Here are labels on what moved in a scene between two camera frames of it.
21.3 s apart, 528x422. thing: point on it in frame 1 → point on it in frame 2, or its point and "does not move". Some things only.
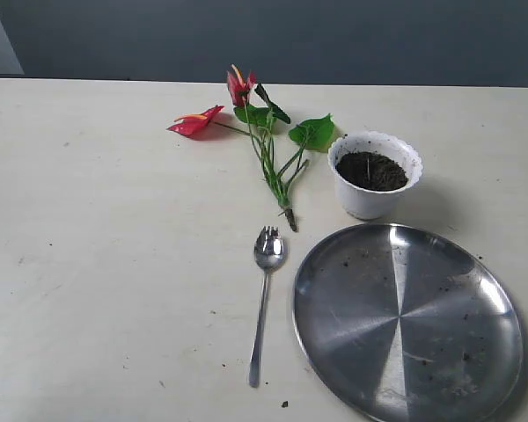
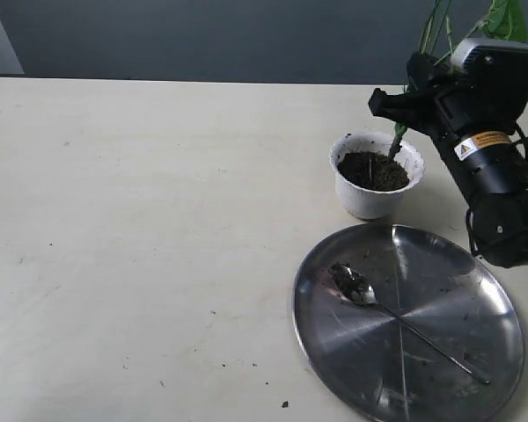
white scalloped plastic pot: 371,169 does not move
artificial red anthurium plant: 282,150 → 505,18
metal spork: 268,250 → 353,284
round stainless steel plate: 408,323 does not move
